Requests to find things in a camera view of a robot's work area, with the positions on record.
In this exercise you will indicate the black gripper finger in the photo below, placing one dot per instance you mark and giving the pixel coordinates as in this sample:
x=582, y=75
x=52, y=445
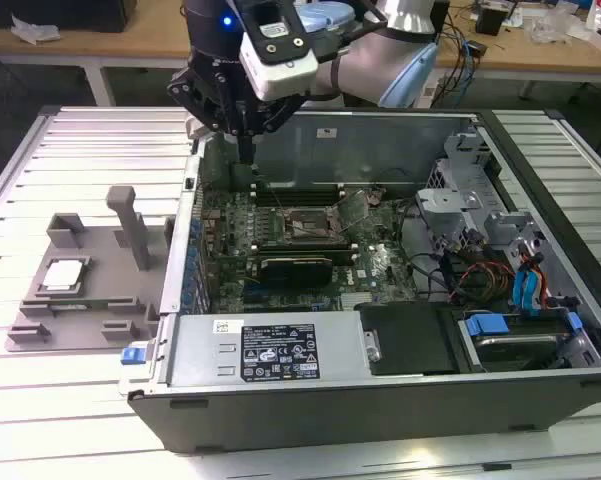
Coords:
x=280, y=112
x=195, y=95

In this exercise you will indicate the silver CPU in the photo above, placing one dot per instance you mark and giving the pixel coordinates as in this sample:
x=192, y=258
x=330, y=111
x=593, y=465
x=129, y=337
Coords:
x=62, y=275

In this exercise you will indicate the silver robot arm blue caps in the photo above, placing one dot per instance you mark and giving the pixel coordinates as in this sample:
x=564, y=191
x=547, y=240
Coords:
x=380, y=65

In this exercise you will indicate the CPU socket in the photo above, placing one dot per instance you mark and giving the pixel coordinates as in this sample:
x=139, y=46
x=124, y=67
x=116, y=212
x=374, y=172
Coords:
x=305, y=220

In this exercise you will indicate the RAM slot white clips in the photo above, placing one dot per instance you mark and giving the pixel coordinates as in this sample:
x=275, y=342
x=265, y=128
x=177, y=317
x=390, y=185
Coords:
x=300, y=186
x=340, y=246
x=300, y=195

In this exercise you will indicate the long wooden desk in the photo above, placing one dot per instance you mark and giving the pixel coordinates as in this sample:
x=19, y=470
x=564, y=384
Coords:
x=130, y=42

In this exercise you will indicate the round coin battery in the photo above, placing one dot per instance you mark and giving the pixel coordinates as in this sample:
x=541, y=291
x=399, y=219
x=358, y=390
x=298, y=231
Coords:
x=374, y=197

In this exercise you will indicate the black graphics card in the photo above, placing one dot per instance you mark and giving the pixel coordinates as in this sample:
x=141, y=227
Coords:
x=295, y=272

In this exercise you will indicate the large black box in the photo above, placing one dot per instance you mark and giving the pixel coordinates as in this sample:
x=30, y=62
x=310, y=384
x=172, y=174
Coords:
x=55, y=12

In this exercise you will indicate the white crumpled paper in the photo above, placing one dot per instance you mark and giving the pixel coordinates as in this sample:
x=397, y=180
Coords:
x=35, y=30

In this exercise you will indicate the green motherboard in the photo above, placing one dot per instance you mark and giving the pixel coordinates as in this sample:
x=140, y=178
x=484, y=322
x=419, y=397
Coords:
x=380, y=260

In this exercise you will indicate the black computer tower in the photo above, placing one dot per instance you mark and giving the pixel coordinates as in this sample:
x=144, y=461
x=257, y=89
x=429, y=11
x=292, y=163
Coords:
x=442, y=20

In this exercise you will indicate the silver chipset heatsink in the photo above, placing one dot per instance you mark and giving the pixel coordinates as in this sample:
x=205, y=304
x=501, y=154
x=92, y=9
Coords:
x=357, y=300

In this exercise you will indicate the small black adapter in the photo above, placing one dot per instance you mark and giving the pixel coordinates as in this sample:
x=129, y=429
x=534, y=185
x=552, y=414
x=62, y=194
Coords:
x=477, y=49

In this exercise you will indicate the grey parts rack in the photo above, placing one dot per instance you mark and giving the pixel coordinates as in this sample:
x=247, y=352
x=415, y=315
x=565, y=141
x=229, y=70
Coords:
x=105, y=300

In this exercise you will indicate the grey power supply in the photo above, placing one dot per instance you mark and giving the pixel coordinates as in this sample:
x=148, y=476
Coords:
x=205, y=350

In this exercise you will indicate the black plastic shroud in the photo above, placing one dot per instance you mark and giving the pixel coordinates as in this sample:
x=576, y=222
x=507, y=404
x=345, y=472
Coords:
x=410, y=340

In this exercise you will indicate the blue case latch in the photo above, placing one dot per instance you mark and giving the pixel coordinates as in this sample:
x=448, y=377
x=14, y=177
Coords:
x=132, y=356

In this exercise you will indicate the clear plastic bag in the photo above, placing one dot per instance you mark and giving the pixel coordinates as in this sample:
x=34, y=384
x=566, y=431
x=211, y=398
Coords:
x=555, y=25

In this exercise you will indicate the black PC case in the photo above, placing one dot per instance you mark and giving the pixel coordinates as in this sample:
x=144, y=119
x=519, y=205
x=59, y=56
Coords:
x=330, y=415

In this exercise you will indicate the hard disk blue carrier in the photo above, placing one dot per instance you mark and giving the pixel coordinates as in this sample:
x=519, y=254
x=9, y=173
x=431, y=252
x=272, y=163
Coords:
x=520, y=350

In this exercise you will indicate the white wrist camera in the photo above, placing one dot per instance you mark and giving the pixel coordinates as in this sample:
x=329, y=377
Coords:
x=285, y=75

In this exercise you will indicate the small case wall sticker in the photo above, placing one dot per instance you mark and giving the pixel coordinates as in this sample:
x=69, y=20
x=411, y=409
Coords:
x=326, y=132

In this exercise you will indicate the silver metal bracket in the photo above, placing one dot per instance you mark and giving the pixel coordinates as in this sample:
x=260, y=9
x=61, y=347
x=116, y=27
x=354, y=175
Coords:
x=510, y=222

